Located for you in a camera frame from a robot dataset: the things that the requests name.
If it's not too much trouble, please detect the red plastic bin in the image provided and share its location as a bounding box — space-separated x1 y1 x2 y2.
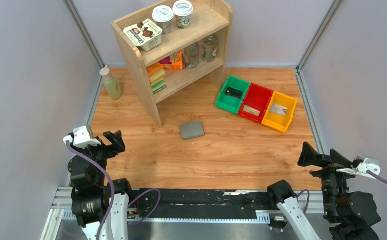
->
238 83 274 124

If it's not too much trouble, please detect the left paper coffee cup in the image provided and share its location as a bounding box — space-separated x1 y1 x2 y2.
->
152 5 174 35

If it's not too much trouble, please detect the green squeeze bottle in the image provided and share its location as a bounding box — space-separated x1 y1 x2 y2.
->
99 65 122 101

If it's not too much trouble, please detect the green plastic bin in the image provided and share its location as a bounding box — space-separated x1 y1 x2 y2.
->
216 75 251 115

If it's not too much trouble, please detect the yellow plastic bin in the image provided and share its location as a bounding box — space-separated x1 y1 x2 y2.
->
261 91 298 133

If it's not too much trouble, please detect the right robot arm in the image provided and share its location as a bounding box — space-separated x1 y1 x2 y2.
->
267 142 382 240

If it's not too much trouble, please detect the Chobani yogurt pack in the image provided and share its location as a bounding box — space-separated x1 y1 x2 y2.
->
123 18 163 52

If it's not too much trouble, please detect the silver card in yellow bin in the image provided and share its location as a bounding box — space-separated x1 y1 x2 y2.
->
270 103 288 116

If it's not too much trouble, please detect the wooden shelf unit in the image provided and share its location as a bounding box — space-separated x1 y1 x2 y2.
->
111 0 234 127

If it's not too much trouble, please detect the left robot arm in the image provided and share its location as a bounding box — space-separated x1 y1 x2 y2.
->
63 126 133 240

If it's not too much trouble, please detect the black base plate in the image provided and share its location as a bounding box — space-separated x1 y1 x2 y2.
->
129 188 282 221

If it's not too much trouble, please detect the black card in green bin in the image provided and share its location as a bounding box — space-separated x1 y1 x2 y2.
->
225 87 244 99

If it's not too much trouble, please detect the right clear glass jar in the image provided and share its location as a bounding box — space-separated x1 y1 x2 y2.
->
202 33 218 63

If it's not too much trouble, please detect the orange snack package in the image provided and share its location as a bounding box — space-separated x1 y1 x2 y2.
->
159 50 186 71

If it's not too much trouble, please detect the paper coffee cup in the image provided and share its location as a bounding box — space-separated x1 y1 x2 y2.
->
152 5 174 35
172 0 194 30

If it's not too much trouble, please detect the stacked sponges pack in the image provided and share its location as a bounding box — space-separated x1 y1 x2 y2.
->
146 62 167 95

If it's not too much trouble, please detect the tan card in red bin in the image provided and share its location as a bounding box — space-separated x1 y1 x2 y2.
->
243 105 261 117

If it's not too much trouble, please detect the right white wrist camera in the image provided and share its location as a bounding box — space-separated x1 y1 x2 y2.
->
336 155 381 179

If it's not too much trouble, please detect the clear glass jar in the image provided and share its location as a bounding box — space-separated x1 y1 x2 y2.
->
183 42 200 69
202 33 218 63

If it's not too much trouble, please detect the left clear glass jar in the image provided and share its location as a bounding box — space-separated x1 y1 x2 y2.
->
183 42 200 69

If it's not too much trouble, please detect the right paper coffee cup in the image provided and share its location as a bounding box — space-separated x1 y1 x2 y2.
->
172 0 194 30

